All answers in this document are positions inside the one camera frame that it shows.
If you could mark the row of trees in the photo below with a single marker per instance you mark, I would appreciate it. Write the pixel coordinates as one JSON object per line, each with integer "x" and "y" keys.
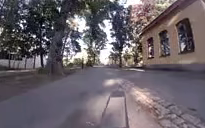
{"x": 120, "y": 30}

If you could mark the grey asphalt road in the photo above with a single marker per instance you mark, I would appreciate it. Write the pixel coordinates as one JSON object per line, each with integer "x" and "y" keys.
{"x": 80, "y": 100}

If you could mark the large thick tree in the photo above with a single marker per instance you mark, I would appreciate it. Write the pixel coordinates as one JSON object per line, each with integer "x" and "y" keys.
{"x": 55, "y": 53}

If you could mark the grey cobblestone strip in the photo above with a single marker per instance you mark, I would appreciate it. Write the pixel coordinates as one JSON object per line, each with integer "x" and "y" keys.
{"x": 170, "y": 113}

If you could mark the long yellow building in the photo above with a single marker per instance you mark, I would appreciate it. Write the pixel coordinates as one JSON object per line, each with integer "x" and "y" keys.
{"x": 203, "y": 33}

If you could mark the pale wall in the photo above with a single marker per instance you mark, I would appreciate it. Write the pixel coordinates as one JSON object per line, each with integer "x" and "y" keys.
{"x": 16, "y": 63}

